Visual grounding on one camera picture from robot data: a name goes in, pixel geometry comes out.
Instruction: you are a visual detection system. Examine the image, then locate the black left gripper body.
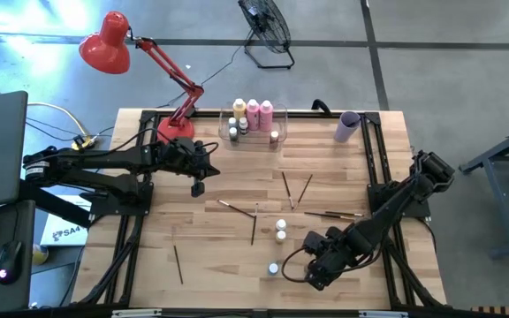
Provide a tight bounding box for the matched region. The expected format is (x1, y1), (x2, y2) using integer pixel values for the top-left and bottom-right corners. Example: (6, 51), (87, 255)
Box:
(161, 137), (211, 176)

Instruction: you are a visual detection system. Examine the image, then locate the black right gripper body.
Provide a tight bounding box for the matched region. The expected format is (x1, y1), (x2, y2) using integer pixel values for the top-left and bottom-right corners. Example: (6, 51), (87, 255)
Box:
(318, 227), (370, 275)

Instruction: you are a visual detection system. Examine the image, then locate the yellow large paint bottle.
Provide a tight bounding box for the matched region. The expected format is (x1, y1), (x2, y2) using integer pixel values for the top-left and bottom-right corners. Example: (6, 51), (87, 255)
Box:
(232, 97), (247, 123)

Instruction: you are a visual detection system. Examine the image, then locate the pink large paint bottle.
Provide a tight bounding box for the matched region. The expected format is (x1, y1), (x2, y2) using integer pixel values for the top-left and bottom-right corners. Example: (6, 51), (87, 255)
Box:
(246, 98), (261, 132)
(259, 100), (275, 133)

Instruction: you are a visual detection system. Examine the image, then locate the clear plastic organizer bin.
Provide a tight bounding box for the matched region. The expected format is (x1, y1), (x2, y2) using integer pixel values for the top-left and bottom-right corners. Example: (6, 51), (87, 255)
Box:
(217, 103), (289, 147)

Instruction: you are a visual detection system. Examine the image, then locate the lavender paper cup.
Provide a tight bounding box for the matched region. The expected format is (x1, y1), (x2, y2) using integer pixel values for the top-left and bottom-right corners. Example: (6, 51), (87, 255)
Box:
(333, 110), (362, 143)

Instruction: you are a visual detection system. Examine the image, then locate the black clamp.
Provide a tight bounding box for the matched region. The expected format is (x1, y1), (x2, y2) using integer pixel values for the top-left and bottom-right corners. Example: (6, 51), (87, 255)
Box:
(310, 98), (333, 117)

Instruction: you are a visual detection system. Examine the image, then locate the red desk lamp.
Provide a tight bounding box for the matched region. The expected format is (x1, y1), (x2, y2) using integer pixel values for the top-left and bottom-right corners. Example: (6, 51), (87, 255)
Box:
(78, 11), (206, 145)

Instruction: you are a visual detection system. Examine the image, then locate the black diagonal strut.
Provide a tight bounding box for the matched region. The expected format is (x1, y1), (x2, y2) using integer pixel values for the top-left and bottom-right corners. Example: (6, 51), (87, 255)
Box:
(18, 178), (92, 229)

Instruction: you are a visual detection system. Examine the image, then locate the white printed box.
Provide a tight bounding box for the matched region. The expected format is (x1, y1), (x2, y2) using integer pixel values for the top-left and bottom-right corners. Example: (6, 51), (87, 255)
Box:
(40, 193), (93, 247)

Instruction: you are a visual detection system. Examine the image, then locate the black floor fan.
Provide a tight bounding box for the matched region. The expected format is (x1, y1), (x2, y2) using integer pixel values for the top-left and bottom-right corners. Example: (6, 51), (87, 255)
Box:
(237, 0), (296, 71)

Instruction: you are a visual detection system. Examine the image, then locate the grey metal stand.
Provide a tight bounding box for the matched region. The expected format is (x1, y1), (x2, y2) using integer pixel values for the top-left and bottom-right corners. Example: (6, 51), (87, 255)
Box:
(459, 121), (509, 260)

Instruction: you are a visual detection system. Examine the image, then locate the grey side desk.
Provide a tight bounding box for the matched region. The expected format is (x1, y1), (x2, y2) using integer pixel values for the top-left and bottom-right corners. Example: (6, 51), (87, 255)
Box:
(0, 199), (37, 313)

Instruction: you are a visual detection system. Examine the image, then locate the black computer mouse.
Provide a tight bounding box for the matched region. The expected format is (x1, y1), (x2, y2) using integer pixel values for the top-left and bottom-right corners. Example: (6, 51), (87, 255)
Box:
(0, 240), (24, 286)

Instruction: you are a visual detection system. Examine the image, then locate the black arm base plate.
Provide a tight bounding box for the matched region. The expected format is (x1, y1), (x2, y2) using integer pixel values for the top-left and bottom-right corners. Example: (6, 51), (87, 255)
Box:
(366, 181), (432, 220)
(80, 180), (155, 218)

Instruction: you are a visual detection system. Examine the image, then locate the brown handled paintbrush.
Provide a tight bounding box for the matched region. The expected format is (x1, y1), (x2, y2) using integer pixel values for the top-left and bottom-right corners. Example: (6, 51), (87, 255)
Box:
(294, 173), (315, 210)

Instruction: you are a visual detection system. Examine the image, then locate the black aluminium table frame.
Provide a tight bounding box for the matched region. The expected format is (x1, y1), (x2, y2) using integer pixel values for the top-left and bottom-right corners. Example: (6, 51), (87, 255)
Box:
(77, 110), (448, 310)

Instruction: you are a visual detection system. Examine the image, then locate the yellow cable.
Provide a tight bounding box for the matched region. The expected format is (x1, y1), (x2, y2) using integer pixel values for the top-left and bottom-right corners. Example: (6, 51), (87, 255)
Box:
(27, 101), (96, 151)

